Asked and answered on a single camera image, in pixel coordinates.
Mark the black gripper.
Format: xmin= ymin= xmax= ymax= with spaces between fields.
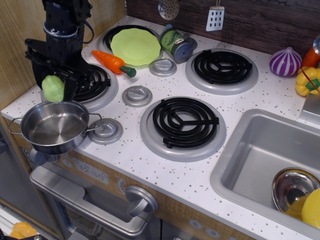
xmin=24 ymin=34 xmax=93 ymax=102

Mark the light green toy broccoli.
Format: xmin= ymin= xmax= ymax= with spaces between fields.
xmin=41 ymin=75 xmax=65 ymax=102

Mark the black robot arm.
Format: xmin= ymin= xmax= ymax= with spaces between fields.
xmin=25 ymin=0 xmax=93 ymax=101

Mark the front left black burner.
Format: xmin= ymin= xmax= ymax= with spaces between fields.
xmin=40 ymin=63 xmax=119 ymax=113

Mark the black burner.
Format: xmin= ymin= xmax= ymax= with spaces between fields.
xmin=40 ymin=63 xmax=119 ymax=113
xmin=139 ymin=96 xmax=227 ymax=163
xmin=97 ymin=24 xmax=160 ymax=53
xmin=185 ymin=48 xmax=259 ymax=96

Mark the back left black burner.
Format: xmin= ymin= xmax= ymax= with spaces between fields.
xmin=97 ymin=24 xmax=160 ymax=53

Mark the orange toy carrot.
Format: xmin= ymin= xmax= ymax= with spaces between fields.
xmin=91 ymin=50 xmax=137 ymax=78

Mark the silver stove knob front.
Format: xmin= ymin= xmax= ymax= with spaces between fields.
xmin=88 ymin=118 xmax=124 ymax=145

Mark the silver stove knob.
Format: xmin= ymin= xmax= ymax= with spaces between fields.
xmin=88 ymin=118 xmax=124 ymax=145
xmin=149 ymin=58 xmax=177 ymax=78
xmin=122 ymin=85 xmax=153 ymax=108

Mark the silver stove knob middle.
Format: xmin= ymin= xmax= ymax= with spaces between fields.
xmin=122 ymin=85 xmax=153 ymax=108

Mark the silver oven knob left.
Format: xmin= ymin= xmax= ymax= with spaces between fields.
xmin=29 ymin=149 xmax=59 ymax=166

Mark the silver oven knob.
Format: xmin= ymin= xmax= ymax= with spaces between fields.
xmin=125 ymin=185 xmax=159 ymax=217
xmin=29 ymin=149 xmax=59 ymax=166

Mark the light green plastic plate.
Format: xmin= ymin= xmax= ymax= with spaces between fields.
xmin=110 ymin=28 xmax=161 ymax=66

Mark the oven clock display panel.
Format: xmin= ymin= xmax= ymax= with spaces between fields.
xmin=72 ymin=157 xmax=109 ymax=185

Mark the silver stove knob back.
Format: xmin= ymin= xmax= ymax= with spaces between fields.
xmin=149 ymin=58 xmax=177 ymax=78

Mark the green toy can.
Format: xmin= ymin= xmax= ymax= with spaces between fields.
xmin=159 ymin=24 xmax=194 ymax=64

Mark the hanging silver strainer spoon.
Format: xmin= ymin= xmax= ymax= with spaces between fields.
xmin=158 ymin=0 xmax=180 ymax=21

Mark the front right black burner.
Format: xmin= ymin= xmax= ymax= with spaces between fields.
xmin=139 ymin=96 xmax=227 ymax=163

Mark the silver oven knob right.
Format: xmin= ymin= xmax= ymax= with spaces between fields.
xmin=125 ymin=185 xmax=159 ymax=217

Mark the orange object on floor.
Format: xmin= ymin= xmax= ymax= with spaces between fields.
xmin=9 ymin=222 xmax=38 ymax=240

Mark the back right black burner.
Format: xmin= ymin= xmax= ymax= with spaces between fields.
xmin=185 ymin=48 xmax=259 ymax=96

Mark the hanging silver slotted spatula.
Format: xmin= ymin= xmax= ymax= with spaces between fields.
xmin=206 ymin=0 xmax=225 ymax=32

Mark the silver sink basin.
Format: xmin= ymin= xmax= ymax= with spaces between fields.
xmin=210 ymin=109 xmax=320 ymax=240

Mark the purple white toy onion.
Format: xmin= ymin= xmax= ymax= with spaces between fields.
xmin=269 ymin=47 xmax=302 ymax=77

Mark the yellow toy bell pepper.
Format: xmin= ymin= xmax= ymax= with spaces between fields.
xmin=295 ymin=66 xmax=320 ymax=97

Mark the orange red toy bottle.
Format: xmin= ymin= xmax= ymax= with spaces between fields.
xmin=301 ymin=35 xmax=320 ymax=68

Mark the steel pot lid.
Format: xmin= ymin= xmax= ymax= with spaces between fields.
xmin=271 ymin=167 xmax=320 ymax=219

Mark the yellow toy item in sink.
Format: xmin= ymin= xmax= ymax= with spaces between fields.
xmin=286 ymin=189 xmax=320 ymax=229

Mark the steel pan with handles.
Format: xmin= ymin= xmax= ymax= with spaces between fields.
xmin=8 ymin=101 xmax=103 ymax=155

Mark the silver oven door handle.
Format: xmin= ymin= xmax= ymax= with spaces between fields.
xmin=30 ymin=166 xmax=148 ymax=239

